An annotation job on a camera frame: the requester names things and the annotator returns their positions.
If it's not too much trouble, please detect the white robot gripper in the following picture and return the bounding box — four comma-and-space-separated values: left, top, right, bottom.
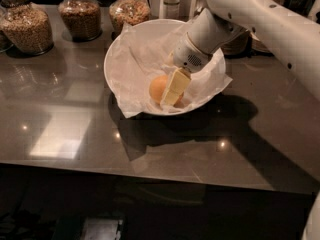
160, 34, 213, 106

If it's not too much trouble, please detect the orange fruit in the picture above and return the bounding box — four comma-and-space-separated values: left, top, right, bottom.
148, 74, 185, 107

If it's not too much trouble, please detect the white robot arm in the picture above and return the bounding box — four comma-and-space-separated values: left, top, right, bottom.
169, 0, 320, 187

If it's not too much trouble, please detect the large white bowl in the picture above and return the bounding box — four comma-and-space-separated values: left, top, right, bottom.
103, 18, 227, 117

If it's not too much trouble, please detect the tall stack of paper bowls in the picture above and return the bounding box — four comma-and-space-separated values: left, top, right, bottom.
221, 31, 250, 56

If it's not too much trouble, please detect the small clear glass bottle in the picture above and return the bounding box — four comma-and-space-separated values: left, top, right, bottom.
163, 0, 180, 19

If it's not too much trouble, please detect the glass jar of mixed cereal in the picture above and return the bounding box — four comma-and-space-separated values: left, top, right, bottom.
109, 0, 150, 35

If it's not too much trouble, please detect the short stack of paper bowls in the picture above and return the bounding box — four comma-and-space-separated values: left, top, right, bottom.
250, 33, 269, 53

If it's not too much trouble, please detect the glass jar of brown cereal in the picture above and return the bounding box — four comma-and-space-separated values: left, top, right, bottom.
58, 0, 102, 41

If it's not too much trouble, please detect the glass jar of grains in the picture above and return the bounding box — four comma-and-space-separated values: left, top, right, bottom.
1, 0, 53, 55

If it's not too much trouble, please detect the glass jar at left edge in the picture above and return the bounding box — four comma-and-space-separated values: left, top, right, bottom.
0, 8, 13, 53

